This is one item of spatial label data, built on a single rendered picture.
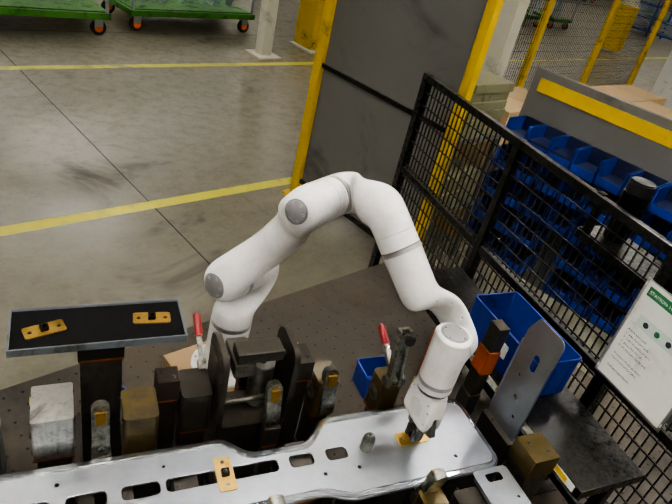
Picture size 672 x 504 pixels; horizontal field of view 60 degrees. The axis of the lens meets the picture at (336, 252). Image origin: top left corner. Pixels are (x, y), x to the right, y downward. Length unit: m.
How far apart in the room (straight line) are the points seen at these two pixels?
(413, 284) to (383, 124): 2.63
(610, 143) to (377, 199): 2.23
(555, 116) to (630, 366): 2.00
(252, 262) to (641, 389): 1.03
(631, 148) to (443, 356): 2.20
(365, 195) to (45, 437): 0.81
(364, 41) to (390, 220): 2.76
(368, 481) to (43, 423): 0.69
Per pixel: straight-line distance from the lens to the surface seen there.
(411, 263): 1.25
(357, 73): 3.96
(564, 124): 3.43
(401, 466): 1.46
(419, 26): 3.62
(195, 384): 1.41
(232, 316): 1.67
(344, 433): 1.48
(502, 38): 5.63
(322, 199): 1.29
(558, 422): 1.73
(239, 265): 1.52
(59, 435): 1.35
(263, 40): 8.14
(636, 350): 1.68
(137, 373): 1.97
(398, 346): 1.48
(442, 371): 1.32
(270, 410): 1.44
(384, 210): 1.23
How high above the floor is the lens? 2.10
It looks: 31 degrees down
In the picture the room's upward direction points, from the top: 14 degrees clockwise
